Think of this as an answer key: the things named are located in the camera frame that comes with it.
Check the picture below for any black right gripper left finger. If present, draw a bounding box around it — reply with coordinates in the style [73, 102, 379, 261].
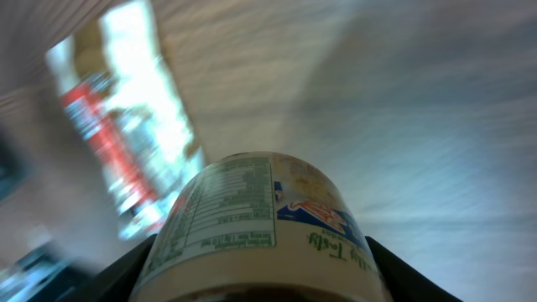
[60, 235, 156, 302]

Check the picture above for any red snack bar wrapper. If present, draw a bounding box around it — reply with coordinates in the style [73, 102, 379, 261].
[62, 83, 158, 213]

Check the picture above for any green lid seasoning jar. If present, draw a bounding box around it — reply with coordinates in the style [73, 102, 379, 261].
[130, 152, 392, 301]

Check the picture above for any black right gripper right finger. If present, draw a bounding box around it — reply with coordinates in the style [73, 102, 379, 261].
[366, 237, 461, 302]

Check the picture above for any white brown snack packet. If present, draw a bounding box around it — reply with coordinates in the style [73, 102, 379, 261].
[45, 1, 204, 240]

